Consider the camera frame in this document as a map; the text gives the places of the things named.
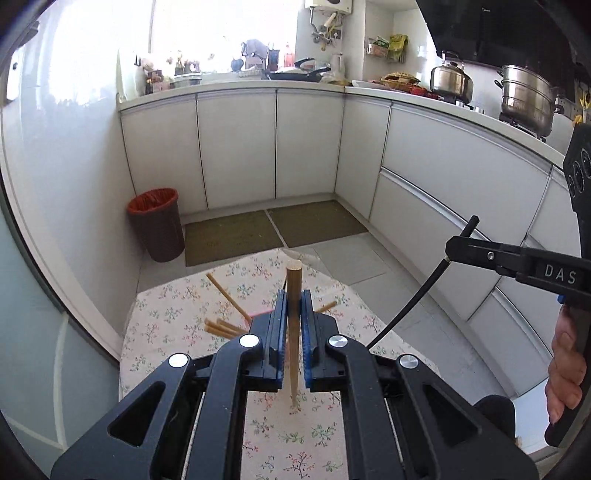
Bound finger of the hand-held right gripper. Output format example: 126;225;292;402
445;236;528;281

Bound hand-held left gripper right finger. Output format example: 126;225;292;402
299;289;539;480

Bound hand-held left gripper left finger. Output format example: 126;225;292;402
51;289;289;480

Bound person's right hand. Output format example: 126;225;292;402
548;305;584;424

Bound white deep drawer front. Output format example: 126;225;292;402
369;168;550;321

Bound white shallow drawer front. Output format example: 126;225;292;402
379;104;553;222

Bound floral tablecloth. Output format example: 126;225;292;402
119;248;444;480

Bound olive floor mat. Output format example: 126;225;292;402
185;211;283;267
267;200;368;248

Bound large steel steamer pot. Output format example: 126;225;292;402
495;65;565;137

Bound brown trash bin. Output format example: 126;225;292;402
128;187;185;263

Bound white cabinet door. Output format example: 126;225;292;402
121;95;207;214
276;88;346;199
335;98;392;220
196;89;278;210

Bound steel pot with lid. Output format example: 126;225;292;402
429;52;474;105

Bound red trash bag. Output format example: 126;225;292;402
128;187;180;216

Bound black range hood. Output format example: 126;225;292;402
416;0;591;88

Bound yellow snack bag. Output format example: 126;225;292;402
388;34;410;63

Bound black frying pan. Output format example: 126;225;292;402
268;67;333;83

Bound small potted plants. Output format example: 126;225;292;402
173;58;204;89

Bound water heater pipes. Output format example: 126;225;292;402
309;9;345;52

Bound grey cloth bundle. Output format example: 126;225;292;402
241;40;269;70

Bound cluster of small jars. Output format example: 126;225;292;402
142;58;166;96

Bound white water heater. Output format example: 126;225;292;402
305;0;354;12

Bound black cable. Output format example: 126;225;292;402
367;216;479;348

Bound wire wall rack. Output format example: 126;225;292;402
366;36;409;64

